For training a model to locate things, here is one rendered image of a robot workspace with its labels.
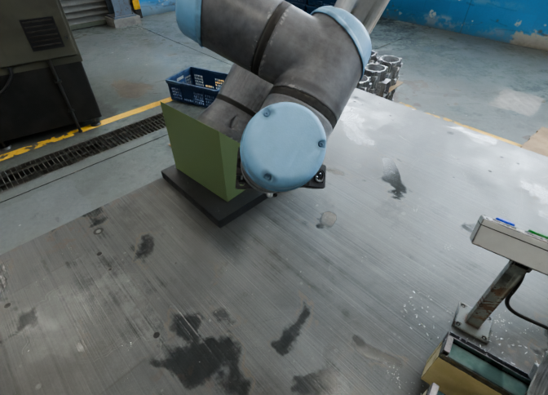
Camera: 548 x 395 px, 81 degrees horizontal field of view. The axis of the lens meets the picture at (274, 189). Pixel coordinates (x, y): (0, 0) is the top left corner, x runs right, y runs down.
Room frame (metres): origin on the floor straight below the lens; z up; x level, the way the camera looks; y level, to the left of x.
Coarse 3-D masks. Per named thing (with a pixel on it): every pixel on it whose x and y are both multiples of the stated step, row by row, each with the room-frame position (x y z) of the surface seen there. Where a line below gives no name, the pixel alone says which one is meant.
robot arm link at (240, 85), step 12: (240, 72) 0.90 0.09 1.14; (228, 84) 0.89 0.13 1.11; (240, 84) 0.87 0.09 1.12; (252, 84) 0.87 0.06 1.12; (264, 84) 0.87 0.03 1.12; (228, 96) 0.86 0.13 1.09; (240, 96) 0.85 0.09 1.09; (252, 96) 0.86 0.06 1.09; (264, 96) 0.86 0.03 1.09; (252, 108) 0.85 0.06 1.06
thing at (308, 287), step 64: (384, 128) 1.18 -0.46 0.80; (448, 128) 1.18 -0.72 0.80; (320, 192) 0.78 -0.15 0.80; (384, 192) 0.78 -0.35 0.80; (448, 192) 0.78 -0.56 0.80; (512, 192) 0.78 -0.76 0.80; (0, 256) 0.53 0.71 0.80; (64, 256) 0.53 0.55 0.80; (128, 256) 0.53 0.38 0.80; (192, 256) 0.53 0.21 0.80; (256, 256) 0.53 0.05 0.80; (320, 256) 0.53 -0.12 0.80; (384, 256) 0.53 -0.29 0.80; (448, 256) 0.53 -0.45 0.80; (0, 320) 0.35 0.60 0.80; (64, 320) 0.35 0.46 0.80; (128, 320) 0.35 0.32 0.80; (192, 320) 0.35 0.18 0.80; (256, 320) 0.35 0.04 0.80; (320, 320) 0.35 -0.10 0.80; (384, 320) 0.35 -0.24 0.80; (448, 320) 0.35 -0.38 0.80; (512, 320) 0.35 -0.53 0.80; (0, 384) 0.22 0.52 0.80; (64, 384) 0.22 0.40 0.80; (128, 384) 0.22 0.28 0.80; (192, 384) 0.22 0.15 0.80; (256, 384) 0.22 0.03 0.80; (320, 384) 0.22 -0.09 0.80; (384, 384) 0.22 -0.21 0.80
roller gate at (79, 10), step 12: (60, 0) 5.68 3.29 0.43; (72, 0) 5.80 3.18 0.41; (84, 0) 5.93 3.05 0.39; (96, 0) 6.06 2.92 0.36; (132, 0) 6.42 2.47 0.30; (72, 12) 5.75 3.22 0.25; (84, 12) 5.88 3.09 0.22; (96, 12) 6.01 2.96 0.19; (108, 12) 6.14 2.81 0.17; (72, 24) 5.70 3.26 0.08; (84, 24) 5.81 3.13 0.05; (96, 24) 5.94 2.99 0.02
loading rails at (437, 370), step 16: (448, 336) 0.26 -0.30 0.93; (448, 352) 0.23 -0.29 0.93; (464, 352) 0.24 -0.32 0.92; (480, 352) 0.23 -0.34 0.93; (432, 368) 0.23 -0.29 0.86; (448, 368) 0.22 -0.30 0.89; (464, 368) 0.21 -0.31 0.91; (480, 368) 0.21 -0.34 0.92; (496, 368) 0.21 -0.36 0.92; (512, 368) 0.21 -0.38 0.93; (432, 384) 0.18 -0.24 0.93; (448, 384) 0.21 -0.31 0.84; (464, 384) 0.20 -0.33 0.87; (480, 384) 0.19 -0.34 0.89; (496, 384) 0.19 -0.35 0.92; (512, 384) 0.19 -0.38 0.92; (528, 384) 0.19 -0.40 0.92
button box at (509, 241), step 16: (480, 224) 0.38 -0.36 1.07; (496, 224) 0.38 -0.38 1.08; (480, 240) 0.37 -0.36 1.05; (496, 240) 0.36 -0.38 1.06; (512, 240) 0.35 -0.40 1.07; (528, 240) 0.34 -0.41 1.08; (544, 240) 0.34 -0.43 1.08; (512, 256) 0.33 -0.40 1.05; (528, 256) 0.33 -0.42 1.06; (544, 256) 0.32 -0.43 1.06; (544, 272) 0.31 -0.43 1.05
